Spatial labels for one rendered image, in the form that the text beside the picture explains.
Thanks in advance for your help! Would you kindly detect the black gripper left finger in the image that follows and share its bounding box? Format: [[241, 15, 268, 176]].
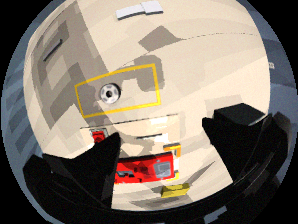
[[41, 132, 121, 209]]

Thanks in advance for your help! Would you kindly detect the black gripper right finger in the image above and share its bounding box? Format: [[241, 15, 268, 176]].
[[202, 113, 273, 183]]

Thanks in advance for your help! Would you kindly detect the black and silver wheel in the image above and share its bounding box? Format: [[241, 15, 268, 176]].
[[100, 83, 121, 105]]

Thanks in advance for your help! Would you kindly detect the yellow rectangular outline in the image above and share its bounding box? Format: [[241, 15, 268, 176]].
[[74, 63, 161, 119]]

